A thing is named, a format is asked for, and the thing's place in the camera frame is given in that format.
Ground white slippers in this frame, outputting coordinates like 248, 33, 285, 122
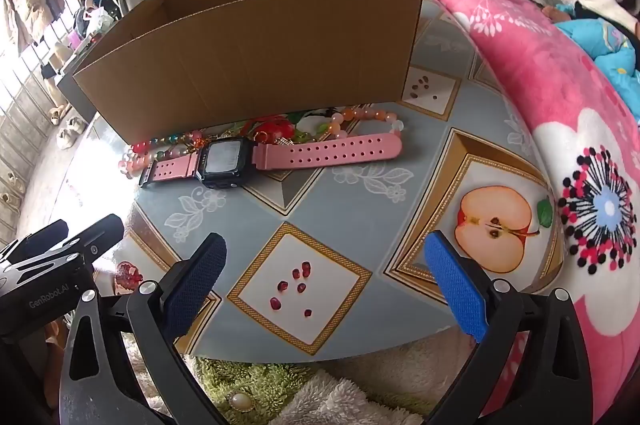
56, 115, 88, 150

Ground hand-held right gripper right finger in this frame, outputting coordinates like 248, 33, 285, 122
424, 230, 593, 425

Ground orange bead bracelet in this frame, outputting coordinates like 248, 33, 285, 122
327, 105, 407, 140

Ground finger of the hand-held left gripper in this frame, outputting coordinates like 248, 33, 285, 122
10, 214, 125, 273
0, 221, 70, 263

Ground green shaggy rug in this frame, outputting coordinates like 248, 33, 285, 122
190, 355, 426, 425

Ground white fluffy rug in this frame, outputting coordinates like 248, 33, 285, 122
280, 345, 481, 425

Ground pink floral blanket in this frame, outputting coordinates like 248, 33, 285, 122
397, 0, 640, 425

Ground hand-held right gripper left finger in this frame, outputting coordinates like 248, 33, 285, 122
59, 232, 228, 425

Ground gold chain pendant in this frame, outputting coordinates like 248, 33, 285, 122
252, 129, 301, 146

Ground blue baby garment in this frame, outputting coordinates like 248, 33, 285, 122
555, 12, 640, 120

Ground pink strap digital watch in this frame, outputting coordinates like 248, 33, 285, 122
139, 132, 403, 190

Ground multicolour bead bracelet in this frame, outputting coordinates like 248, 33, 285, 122
119, 131, 206, 178

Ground brown cardboard box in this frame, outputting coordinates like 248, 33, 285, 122
72, 0, 425, 144

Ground pearl pendant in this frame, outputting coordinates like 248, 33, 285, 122
227, 392, 253, 413

